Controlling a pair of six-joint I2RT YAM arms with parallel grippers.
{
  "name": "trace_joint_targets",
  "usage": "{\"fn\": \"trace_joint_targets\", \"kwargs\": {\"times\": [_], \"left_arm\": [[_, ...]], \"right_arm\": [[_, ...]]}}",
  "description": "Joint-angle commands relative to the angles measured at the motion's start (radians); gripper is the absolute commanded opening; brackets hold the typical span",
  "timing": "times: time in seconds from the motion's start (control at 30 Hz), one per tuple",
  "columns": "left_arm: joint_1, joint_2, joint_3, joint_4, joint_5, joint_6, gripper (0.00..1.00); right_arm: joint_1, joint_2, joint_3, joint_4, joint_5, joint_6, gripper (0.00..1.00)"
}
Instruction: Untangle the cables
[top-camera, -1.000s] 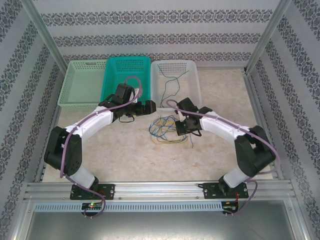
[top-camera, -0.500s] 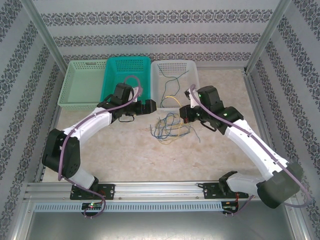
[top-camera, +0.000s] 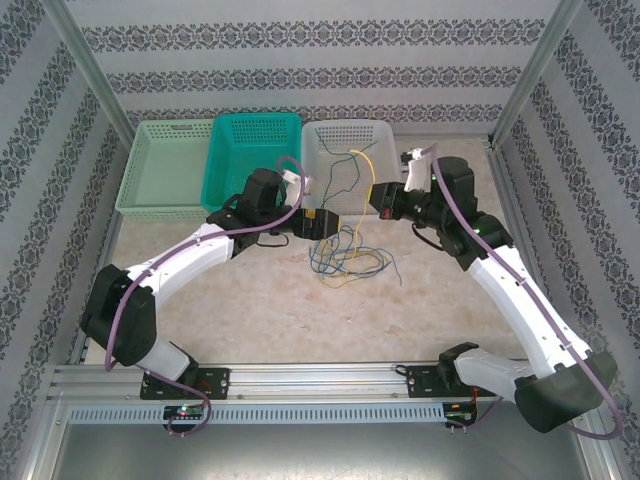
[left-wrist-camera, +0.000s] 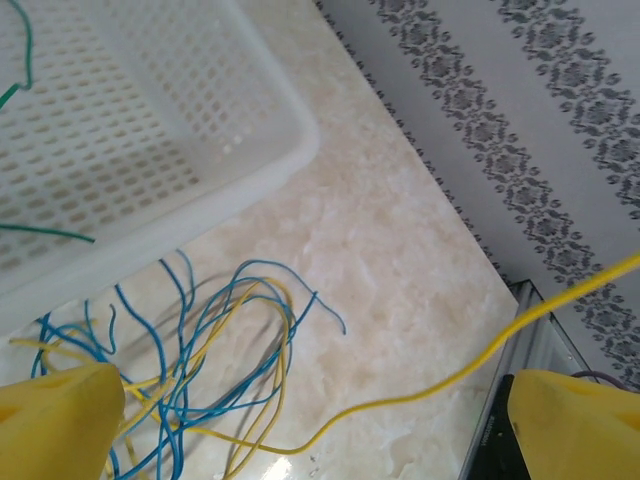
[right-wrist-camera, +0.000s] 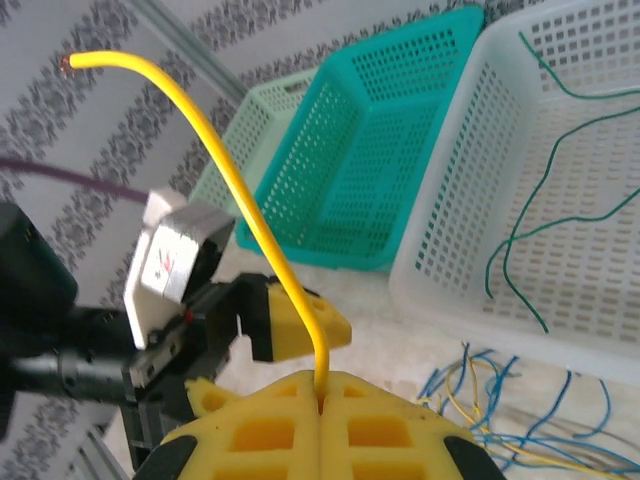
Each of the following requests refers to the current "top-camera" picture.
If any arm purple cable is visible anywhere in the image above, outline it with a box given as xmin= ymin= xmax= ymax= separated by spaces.
xmin=103 ymin=155 xmax=307 ymax=440
xmin=424 ymin=142 xmax=625 ymax=442

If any teal plastic basket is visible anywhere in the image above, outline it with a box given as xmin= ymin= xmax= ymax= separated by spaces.
xmin=199 ymin=112 xmax=304 ymax=224

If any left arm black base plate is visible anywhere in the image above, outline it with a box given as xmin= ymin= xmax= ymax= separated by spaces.
xmin=139 ymin=367 xmax=232 ymax=401

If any gripper thin black wire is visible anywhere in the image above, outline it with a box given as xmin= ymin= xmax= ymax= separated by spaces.
xmin=410 ymin=223 xmax=444 ymax=250
xmin=252 ymin=230 xmax=292 ymax=250

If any right gripper thin black wire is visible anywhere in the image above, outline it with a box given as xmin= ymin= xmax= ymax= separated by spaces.
xmin=410 ymin=223 xmax=444 ymax=250

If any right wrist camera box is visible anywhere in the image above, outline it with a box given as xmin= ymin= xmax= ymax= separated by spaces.
xmin=401 ymin=146 xmax=436 ymax=194

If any aluminium frame post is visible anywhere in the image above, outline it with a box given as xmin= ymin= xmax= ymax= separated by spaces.
xmin=487 ymin=0 xmax=586 ymax=146
xmin=42 ymin=0 xmax=139 ymax=146

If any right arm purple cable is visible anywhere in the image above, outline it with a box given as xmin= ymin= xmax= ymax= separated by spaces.
xmin=424 ymin=142 xmax=625 ymax=442

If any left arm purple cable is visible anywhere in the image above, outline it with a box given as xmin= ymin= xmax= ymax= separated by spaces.
xmin=103 ymin=155 xmax=307 ymax=440

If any light green plastic basket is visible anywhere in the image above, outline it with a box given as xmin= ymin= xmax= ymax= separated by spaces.
xmin=114 ymin=119 xmax=216 ymax=221

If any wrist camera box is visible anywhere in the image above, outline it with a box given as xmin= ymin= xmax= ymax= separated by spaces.
xmin=401 ymin=146 xmax=436 ymax=194
xmin=280 ymin=168 xmax=317 ymax=197

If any left gripper thin black wire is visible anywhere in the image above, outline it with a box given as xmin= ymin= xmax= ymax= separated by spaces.
xmin=252 ymin=230 xmax=292 ymax=250

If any slotted grey cable duct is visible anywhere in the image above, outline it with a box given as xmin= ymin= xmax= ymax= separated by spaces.
xmin=67 ymin=402 xmax=447 ymax=425

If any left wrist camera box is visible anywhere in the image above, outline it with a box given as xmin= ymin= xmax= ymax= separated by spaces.
xmin=280 ymin=168 xmax=317 ymax=197

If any white plastic basket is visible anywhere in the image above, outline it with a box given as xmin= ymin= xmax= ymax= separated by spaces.
xmin=301 ymin=118 xmax=404 ymax=226

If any grey metal panel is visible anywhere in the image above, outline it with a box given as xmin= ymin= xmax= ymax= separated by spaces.
xmin=29 ymin=422 xmax=614 ymax=480

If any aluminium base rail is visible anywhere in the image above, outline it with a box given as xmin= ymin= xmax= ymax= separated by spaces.
xmin=47 ymin=362 xmax=586 ymax=401

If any dark green cable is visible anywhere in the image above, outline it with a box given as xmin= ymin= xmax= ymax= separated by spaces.
xmin=317 ymin=135 xmax=380 ymax=211

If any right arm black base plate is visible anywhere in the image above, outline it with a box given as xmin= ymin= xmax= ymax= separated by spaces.
xmin=403 ymin=364 xmax=497 ymax=400

